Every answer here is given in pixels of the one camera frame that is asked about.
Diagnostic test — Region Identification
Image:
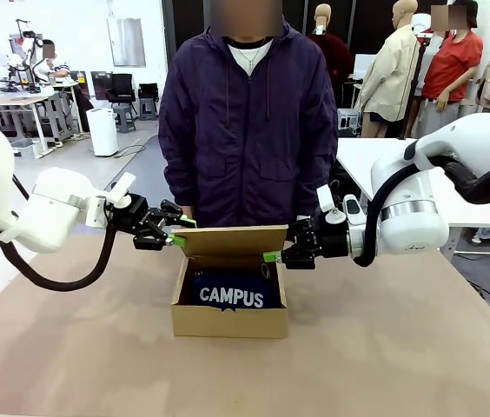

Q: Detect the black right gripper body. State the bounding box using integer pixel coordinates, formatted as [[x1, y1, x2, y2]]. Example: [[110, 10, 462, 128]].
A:
[[313, 216, 354, 261]]

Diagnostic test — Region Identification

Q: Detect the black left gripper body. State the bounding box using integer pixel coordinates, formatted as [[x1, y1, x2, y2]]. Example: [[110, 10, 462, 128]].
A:
[[104, 195, 151, 239]]

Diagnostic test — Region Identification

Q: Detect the navy campus pouch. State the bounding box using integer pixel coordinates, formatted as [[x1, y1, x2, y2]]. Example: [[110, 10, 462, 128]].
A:
[[191, 269, 279, 310]]

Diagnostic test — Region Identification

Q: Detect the brown cardboard box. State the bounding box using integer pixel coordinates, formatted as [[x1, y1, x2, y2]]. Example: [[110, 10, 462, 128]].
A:
[[170, 224, 290, 339]]

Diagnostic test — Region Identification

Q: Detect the white air purifier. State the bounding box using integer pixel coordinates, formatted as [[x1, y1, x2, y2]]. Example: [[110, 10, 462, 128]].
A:
[[86, 108, 120, 157]]

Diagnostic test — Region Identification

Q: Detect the white background table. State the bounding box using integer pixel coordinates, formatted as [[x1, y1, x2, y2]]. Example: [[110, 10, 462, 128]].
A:
[[334, 137, 490, 267]]

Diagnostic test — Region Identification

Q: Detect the grey plastic stool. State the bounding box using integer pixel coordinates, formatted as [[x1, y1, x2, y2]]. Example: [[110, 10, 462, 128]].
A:
[[112, 105, 137, 134]]

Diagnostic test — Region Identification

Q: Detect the black tripod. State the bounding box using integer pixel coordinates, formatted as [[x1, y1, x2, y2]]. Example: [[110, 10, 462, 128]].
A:
[[11, 173, 31, 202]]

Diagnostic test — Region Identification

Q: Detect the person in purple jacket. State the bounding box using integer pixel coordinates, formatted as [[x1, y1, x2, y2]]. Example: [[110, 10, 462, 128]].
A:
[[157, 17, 340, 229]]

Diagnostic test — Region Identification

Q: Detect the grey computer tower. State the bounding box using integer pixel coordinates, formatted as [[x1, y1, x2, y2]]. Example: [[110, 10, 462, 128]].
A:
[[336, 108, 361, 131]]

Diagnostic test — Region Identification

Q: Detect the black office chair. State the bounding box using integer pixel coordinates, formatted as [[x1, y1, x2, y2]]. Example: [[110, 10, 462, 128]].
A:
[[108, 73, 137, 108]]

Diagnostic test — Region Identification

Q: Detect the background workbench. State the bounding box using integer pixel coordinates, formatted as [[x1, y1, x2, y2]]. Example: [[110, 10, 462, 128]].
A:
[[0, 82, 82, 157]]

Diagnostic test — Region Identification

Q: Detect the seated person in white shirt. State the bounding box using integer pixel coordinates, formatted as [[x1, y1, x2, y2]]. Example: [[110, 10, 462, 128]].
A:
[[38, 40, 95, 131]]

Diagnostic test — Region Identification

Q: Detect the mannequin in dark red top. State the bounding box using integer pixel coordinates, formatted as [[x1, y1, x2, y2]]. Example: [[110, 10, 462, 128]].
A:
[[308, 3, 355, 115]]

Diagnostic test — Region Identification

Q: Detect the mannequin in beige jacket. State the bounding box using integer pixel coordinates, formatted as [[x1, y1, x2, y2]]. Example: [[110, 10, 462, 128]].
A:
[[354, 0, 422, 139]]

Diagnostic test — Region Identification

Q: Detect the black stand pole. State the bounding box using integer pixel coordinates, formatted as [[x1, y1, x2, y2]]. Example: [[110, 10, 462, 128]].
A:
[[397, 43, 429, 142]]

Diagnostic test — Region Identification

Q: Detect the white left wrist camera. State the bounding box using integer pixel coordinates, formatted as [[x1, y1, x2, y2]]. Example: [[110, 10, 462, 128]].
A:
[[109, 171, 138, 208]]

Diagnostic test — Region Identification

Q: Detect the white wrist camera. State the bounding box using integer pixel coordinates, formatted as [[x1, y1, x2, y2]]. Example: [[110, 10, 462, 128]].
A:
[[315, 184, 368, 228], [109, 171, 138, 208]]

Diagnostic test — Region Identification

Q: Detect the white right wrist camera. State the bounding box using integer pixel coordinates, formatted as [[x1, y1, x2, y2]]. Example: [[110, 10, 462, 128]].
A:
[[315, 184, 368, 228]]

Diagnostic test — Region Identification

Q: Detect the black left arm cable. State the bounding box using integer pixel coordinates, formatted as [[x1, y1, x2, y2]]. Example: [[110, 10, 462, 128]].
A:
[[0, 221, 118, 292]]

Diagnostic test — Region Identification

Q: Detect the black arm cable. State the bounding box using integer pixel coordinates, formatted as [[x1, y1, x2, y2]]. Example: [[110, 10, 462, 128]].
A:
[[0, 221, 118, 292], [352, 141, 490, 268]]

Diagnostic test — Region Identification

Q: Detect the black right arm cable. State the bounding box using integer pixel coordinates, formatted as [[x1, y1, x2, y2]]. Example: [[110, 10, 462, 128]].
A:
[[352, 141, 490, 268]]

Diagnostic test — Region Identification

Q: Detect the metal wall panel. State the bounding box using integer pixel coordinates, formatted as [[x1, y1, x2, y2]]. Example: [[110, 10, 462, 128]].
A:
[[106, 17, 147, 69]]

